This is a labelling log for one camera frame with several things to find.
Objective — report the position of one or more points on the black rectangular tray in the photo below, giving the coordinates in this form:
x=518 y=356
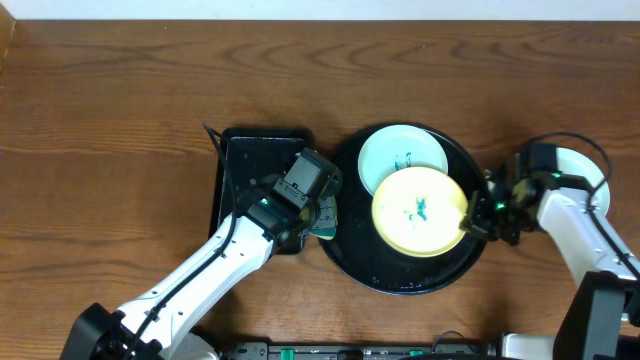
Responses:
x=254 y=154

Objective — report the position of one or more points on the white plate with M stain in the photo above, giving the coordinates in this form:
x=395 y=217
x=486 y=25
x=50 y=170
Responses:
x=396 y=147

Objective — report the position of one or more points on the green yellow sponge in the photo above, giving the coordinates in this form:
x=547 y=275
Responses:
x=324 y=225

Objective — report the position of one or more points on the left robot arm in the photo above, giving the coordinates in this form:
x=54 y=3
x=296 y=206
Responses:
x=155 y=325

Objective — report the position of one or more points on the black round tray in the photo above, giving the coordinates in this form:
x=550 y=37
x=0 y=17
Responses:
x=359 y=251

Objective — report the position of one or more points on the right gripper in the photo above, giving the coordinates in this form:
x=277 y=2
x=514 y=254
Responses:
x=476 y=219

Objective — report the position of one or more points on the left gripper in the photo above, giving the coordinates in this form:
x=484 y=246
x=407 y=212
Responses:
x=314 y=211

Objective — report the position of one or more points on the yellow plate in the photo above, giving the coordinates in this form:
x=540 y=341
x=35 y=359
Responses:
x=418 y=211

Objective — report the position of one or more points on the white plate with blue splat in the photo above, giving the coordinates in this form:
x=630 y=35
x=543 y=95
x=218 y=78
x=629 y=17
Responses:
x=571 y=162

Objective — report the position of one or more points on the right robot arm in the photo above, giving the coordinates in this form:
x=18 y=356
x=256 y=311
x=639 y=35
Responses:
x=605 y=271

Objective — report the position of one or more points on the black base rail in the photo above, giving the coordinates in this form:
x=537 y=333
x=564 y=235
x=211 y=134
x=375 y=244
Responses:
x=449 y=345

